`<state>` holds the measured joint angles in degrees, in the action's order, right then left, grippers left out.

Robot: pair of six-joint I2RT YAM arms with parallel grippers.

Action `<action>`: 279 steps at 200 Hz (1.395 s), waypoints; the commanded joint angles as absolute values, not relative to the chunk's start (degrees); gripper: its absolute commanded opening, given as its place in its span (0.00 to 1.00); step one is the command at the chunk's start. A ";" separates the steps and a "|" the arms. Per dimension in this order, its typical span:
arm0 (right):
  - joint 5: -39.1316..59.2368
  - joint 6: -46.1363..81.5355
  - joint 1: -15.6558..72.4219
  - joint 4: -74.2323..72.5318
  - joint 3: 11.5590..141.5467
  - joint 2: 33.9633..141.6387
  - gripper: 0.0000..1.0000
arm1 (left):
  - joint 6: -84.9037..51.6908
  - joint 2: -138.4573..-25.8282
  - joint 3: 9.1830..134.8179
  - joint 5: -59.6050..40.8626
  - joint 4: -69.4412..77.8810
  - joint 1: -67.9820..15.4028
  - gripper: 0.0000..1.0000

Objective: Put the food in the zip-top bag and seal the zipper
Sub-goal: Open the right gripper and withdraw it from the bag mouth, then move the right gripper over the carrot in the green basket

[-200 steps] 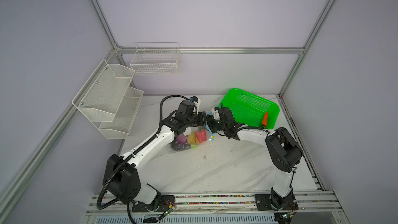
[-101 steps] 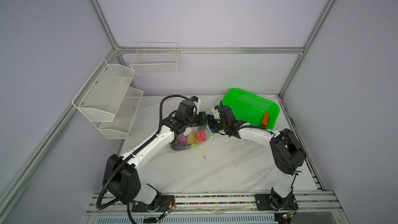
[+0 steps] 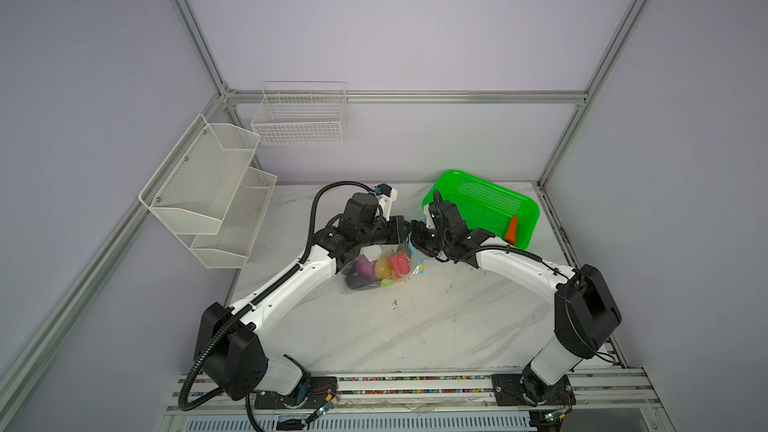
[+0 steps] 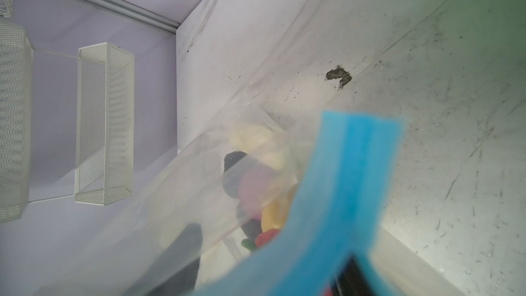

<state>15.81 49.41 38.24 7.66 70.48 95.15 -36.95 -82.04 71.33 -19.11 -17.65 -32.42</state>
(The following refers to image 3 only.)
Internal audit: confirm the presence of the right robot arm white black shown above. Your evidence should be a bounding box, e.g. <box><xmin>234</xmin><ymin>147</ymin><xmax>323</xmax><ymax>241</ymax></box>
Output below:
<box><xmin>410</xmin><ymin>191</ymin><xmax>622</xmax><ymax>405</ymax></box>

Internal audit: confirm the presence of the orange carrot toy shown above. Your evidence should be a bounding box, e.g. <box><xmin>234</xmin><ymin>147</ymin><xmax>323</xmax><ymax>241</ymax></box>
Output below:
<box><xmin>504</xmin><ymin>215</ymin><xmax>518</xmax><ymax>245</ymax></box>

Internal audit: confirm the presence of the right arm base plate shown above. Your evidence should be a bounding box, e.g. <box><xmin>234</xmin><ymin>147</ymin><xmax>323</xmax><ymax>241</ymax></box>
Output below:
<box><xmin>491</xmin><ymin>373</ymin><xmax>576</xmax><ymax>407</ymax></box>

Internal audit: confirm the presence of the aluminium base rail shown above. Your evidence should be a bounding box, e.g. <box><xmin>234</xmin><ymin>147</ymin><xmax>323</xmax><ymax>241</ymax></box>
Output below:
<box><xmin>164</xmin><ymin>367</ymin><xmax>661</xmax><ymax>418</ymax></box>

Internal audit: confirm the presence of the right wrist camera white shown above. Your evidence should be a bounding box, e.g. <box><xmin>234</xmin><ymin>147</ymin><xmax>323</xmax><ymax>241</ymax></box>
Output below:
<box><xmin>422</xmin><ymin>205</ymin><xmax>435</xmax><ymax>229</ymax></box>

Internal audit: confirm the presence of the yellow lemon toy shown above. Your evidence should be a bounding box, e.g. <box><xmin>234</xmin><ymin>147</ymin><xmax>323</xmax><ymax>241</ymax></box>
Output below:
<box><xmin>374</xmin><ymin>254</ymin><xmax>393</xmax><ymax>281</ymax></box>

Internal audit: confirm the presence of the white wire wall basket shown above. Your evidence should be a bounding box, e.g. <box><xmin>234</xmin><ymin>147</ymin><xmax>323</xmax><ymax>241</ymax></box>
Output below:
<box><xmin>251</xmin><ymin>81</ymin><xmax>348</xmax><ymax>146</ymax></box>

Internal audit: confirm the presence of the green plastic basket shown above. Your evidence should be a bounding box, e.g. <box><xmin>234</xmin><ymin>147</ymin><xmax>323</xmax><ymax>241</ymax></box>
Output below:
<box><xmin>422</xmin><ymin>170</ymin><xmax>540</xmax><ymax>250</ymax></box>

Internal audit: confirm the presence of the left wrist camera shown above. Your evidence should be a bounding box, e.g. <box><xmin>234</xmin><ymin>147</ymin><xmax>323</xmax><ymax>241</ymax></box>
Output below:
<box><xmin>374</xmin><ymin>184</ymin><xmax>398</xmax><ymax>220</ymax></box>

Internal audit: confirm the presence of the purple onion toy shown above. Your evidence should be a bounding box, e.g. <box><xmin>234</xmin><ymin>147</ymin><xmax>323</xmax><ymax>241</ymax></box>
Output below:
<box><xmin>354</xmin><ymin>256</ymin><xmax>375</xmax><ymax>280</ymax></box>

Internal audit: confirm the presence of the white mesh lower shelf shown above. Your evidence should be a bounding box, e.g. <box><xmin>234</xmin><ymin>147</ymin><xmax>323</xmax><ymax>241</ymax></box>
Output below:
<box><xmin>191</xmin><ymin>167</ymin><xmax>277</xmax><ymax>269</ymax></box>

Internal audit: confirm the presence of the black corrugated cable hose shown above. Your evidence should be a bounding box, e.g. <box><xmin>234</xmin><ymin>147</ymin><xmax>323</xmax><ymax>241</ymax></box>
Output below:
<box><xmin>177</xmin><ymin>180</ymin><xmax>373</xmax><ymax>432</ymax></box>

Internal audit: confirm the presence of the clear zip bag blue zipper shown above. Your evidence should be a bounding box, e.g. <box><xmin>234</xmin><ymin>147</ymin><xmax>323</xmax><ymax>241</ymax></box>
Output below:
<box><xmin>340</xmin><ymin>216</ymin><xmax>426</xmax><ymax>292</ymax></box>

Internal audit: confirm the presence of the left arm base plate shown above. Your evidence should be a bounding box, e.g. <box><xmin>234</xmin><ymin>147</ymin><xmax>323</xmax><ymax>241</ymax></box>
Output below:
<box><xmin>251</xmin><ymin>376</ymin><xmax>338</xmax><ymax>410</ymax></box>

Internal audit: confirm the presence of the white mesh shelf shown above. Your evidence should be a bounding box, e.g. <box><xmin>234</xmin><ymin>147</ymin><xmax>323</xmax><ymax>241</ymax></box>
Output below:
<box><xmin>191</xmin><ymin>167</ymin><xmax>277</xmax><ymax>269</ymax></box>
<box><xmin>138</xmin><ymin>115</ymin><xmax>260</xmax><ymax>235</ymax></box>

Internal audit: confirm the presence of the red pepper toy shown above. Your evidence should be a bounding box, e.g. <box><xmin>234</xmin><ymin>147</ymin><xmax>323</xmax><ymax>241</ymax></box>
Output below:
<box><xmin>389</xmin><ymin>251</ymin><xmax>412</xmax><ymax>279</ymax></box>

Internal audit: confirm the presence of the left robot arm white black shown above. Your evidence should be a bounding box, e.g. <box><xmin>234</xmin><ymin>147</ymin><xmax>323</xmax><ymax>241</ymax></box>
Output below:
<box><xmin>178</xmin><ymin>184</ymin><xmax>411</xmax><ymax>410</ymax></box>

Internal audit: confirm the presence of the white mesh upper shelf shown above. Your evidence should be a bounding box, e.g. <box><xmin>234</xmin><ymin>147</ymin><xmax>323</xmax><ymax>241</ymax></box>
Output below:
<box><xmin>138</xmin><ymin>115</ymin><xmax>260</xmax><ymax>235</ymax></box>

